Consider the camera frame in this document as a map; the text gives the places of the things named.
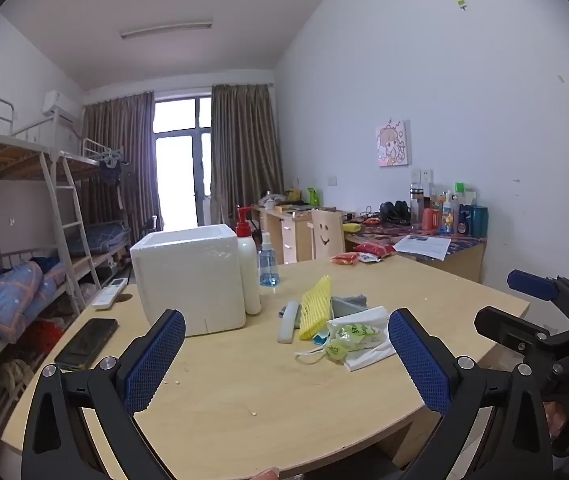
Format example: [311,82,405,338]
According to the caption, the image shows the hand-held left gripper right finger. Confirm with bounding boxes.
[387,307,552,480]

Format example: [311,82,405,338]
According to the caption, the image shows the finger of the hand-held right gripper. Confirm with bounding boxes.
[507,269,569,331]
[474,305,569,376]

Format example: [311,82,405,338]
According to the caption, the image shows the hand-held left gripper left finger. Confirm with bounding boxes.
[21,308,186,480]

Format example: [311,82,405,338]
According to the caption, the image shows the white plastic bag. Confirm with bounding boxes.
[327,306,397,372]

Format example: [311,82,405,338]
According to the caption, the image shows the green printed plastic bag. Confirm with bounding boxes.
[325,323,384,364]

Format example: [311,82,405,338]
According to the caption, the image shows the white foam box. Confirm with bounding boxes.
[129,224,248,337]

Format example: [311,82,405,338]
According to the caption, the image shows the grey foam block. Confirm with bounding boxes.
[331,291,369,319]

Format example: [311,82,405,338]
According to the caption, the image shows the blue face mask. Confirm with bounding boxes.
[294,330,332,361]

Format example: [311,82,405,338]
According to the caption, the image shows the yellow foam net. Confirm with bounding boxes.
[298,276,333,342]

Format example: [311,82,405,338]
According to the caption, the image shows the grey rectangular bar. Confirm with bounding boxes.
[278,301,301,344]

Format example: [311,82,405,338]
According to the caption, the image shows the patterned cloth covered desk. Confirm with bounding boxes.
[344,222,489,283]

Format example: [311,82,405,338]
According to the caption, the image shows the black smartphone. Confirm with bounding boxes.
[54,318,119,372]

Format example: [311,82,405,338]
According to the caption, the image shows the white remote control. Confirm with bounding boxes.
[92,277,128,309]

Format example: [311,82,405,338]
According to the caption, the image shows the row of toiletry bottles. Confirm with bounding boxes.
[408,181,489,238]

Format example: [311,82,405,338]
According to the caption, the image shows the printed paper sheet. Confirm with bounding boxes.
[393,235,451,261]

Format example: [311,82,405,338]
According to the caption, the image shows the red pump lotion bottle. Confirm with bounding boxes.
[235,206,262,316]

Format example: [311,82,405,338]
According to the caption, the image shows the blue plaid folded quilt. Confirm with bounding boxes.
[72,220,131,256]

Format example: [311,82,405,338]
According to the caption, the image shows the blue spray bottle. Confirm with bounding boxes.
[258,231,280,287]

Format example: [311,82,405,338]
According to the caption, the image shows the black headphones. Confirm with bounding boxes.
[379,201,411,225]

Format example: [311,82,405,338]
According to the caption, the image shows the wooden smiley face chair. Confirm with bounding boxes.
[311,210,346,261]

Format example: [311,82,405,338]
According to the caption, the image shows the metal bunk ladder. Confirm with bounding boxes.
[39,151,102,313]

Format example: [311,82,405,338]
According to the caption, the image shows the blue orange plaid quilt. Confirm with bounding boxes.
[0,259,65,343]

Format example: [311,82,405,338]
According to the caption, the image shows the wooden desk with drawers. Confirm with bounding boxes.
[252,205,355,265]

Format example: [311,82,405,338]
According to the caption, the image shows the glass balcony door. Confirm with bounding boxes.
[153,95,214,233]

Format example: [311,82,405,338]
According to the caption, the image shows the hanging dark clothes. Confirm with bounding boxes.
[98,147,130,187]

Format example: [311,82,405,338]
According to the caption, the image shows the brown curtain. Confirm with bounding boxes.
[210,83,285,211]
[83,91,162,233]

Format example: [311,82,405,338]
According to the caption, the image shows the white air conditioner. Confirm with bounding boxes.
[42,91,79,122]

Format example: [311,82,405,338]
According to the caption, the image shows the ceiling tube light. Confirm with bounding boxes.
[120,21,214,40]

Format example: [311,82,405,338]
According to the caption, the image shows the cartoon wall poster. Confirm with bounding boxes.
[375,120,410,167]

